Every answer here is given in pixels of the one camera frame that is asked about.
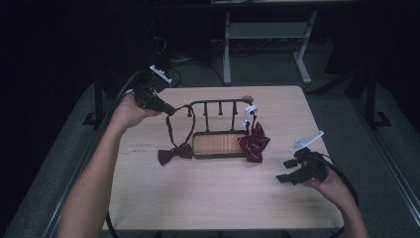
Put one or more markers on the white metal desk frame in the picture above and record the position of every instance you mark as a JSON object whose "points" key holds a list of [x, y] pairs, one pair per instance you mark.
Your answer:
{"points": [[264, 30]]}

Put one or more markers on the dark brown bow tie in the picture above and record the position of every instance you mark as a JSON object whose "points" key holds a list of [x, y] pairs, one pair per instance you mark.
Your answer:
{"points": [[175, 152]]}

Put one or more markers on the black hook rack wooden tray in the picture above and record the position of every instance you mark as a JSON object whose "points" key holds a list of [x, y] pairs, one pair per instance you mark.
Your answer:
{"points": [[216, 143]]}

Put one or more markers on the red striped bow tie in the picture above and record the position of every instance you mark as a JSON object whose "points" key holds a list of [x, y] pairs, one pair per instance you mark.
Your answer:
{"points": [[254, 142]]}

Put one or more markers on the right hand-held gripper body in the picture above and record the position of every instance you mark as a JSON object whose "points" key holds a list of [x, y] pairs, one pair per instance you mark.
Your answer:
{"points": [[312, 167]]}

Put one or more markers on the person's left hand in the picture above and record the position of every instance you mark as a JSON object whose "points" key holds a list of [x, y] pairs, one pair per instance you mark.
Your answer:
{"points": [[127, 115]]}

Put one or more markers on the metal floor rail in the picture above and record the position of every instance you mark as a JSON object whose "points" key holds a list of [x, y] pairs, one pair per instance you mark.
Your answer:
{"points": [[56, 214], [393, 172]]}

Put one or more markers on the person's right hand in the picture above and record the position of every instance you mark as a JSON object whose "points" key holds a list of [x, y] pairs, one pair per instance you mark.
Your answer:
{"points": [[333, 190]]}

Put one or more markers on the black stand leg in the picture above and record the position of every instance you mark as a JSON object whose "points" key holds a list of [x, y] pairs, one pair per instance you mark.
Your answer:
{"points": [[98, 102], [371, 102]]}

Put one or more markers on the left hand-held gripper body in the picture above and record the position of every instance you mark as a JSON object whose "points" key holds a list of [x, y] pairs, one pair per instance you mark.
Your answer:
{"points": [[148, 94]]}

